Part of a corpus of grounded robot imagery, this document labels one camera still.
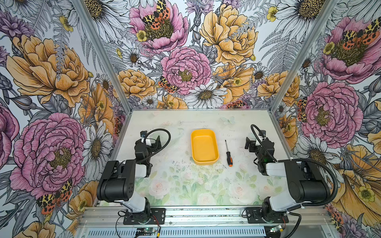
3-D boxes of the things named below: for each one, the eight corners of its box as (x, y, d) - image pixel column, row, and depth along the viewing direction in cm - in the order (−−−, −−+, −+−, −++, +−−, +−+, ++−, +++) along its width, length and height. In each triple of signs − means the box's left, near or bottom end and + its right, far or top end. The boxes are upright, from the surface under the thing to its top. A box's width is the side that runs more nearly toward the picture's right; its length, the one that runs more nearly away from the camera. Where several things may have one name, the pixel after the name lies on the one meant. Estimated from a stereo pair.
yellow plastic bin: (190, 166, 93) (190, 161, 89) (191, 134, 110) (191, 129, 105) (218, 166, 94) (220, 161, 89) (215, 134, 110) (216, 129, 105)
